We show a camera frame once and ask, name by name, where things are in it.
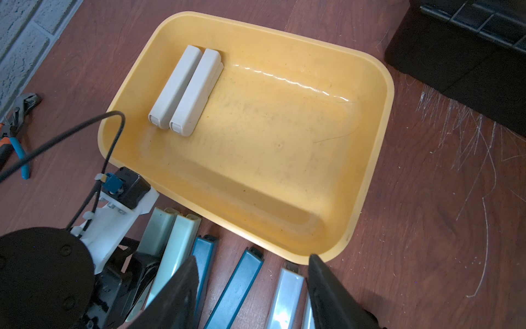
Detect teal pruner right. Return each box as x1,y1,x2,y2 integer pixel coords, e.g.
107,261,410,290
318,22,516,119
204,247,264,328

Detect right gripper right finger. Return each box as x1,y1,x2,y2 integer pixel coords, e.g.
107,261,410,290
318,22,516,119
308,254,380,329

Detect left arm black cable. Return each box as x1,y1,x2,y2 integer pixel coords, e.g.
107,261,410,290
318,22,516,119
0,110,127,231

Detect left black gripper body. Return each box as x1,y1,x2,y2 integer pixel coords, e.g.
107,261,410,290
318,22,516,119
84,237,160,328

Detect yellow plastic tray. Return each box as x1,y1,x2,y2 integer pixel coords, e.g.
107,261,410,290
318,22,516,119
109,12,395,265

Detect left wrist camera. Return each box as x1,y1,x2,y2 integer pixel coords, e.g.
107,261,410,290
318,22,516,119
69,166,160,276

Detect black plastic toolbox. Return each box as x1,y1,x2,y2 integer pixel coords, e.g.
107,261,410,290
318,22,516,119
385,1,525,136

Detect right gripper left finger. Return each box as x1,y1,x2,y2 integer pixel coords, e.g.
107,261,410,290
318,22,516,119
129,256,199,328

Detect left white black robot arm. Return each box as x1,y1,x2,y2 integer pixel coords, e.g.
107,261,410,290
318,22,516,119
1,227,160,328

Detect teal pruner left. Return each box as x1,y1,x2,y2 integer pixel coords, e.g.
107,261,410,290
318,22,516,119
192,234,218,328

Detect blue handled pliers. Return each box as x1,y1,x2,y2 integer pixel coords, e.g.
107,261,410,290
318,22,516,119
9,137,30,180

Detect grey pruner left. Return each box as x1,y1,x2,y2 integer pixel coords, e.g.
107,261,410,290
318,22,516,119
266,261,305,329

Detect light green pruner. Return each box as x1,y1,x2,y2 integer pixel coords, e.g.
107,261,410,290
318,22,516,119
145,214,201,308
125,207,179,324

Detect orange handled pliers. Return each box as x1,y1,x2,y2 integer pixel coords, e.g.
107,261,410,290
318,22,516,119
1,93,42,169

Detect teal pruner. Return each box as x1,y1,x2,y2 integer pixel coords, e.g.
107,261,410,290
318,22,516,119
204,247,264,328
192,234,218,328

